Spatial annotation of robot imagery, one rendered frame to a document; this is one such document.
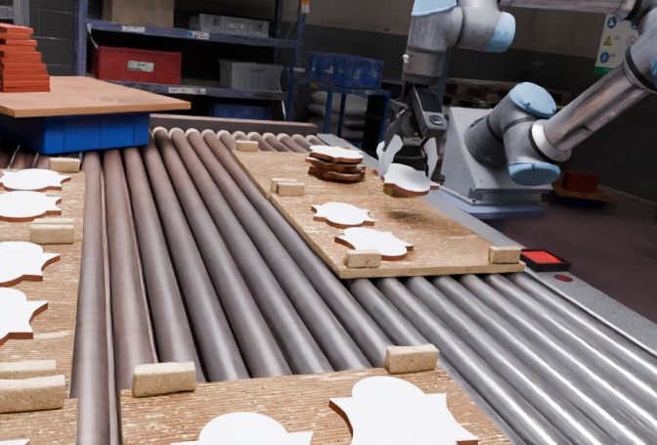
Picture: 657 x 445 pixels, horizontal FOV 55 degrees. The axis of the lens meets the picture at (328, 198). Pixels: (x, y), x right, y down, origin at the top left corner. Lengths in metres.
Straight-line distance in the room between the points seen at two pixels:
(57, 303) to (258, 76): 4.95
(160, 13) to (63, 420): 5.00
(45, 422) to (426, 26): 0.90
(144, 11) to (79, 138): 3.86
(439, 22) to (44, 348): 0.85
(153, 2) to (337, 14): 1.99
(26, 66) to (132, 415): 1.27
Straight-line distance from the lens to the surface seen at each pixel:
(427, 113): 1.18
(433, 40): 1.22
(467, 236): 1.25
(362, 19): 6.75
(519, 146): 1.60
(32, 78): 1.79
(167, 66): 5.46
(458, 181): 1.80
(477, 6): 1.27
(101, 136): 1.69
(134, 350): 0.76
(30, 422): 0.64
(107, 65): 5.38
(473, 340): 0.89
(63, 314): 0.81
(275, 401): 0.66
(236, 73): 5.61
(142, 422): 0.63
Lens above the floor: 1.30
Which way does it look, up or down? 15 degrees down
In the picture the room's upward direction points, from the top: 7 degrees clockwise
